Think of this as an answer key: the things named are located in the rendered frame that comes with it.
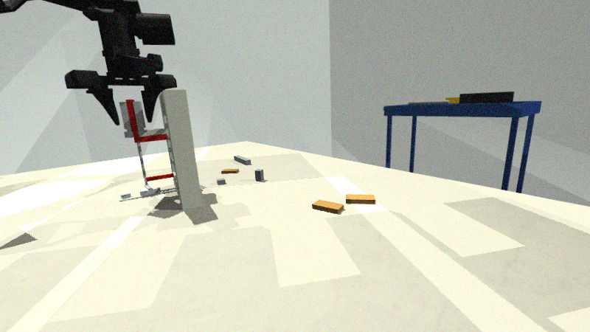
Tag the grey barred rack door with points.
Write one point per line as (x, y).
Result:
(178, 133)

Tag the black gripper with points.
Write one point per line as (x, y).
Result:
(97, 85)

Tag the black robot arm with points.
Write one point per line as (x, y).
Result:
(120, 20)

